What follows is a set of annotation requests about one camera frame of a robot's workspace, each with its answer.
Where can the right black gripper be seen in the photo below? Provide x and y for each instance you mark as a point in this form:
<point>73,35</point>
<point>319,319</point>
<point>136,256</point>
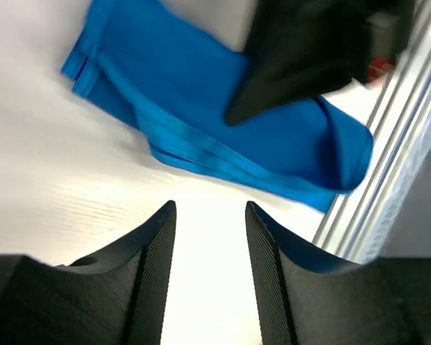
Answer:
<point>303,49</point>

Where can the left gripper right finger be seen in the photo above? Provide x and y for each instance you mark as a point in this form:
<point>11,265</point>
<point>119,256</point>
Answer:
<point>305,295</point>

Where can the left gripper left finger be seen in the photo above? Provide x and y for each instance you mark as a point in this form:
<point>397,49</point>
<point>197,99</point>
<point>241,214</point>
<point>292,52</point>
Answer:
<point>116,295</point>

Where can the aluminium front rail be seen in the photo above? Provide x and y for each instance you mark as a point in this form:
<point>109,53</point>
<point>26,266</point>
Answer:
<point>358,224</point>

